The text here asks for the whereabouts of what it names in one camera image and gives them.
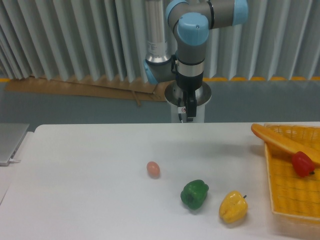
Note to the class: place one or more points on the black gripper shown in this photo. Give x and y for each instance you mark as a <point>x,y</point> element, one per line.
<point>189,84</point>

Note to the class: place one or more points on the green bell pepper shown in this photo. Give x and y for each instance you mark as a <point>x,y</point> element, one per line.
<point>194,194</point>

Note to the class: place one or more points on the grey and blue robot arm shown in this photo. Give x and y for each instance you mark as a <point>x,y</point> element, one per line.
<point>177,36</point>

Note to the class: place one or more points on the yellow woven basket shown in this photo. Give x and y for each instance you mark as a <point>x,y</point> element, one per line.
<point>290,195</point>

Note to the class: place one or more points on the brown cardboard sheet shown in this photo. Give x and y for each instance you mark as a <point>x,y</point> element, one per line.
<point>136,91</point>

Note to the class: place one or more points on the brown egg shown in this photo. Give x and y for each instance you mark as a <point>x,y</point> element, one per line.
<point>153,169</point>

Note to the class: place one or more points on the orange baguette bread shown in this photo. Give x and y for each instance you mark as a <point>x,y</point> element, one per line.
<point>284,143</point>

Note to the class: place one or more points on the yellow bell pepper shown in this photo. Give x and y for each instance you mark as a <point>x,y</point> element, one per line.
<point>233,208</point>

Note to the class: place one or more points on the red bell pepper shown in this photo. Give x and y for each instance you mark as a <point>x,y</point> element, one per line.
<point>302,164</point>

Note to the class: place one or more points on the silver laptop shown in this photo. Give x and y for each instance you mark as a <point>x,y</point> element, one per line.
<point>11,137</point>

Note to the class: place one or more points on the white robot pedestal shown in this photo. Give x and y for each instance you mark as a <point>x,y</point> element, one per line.
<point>174,97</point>

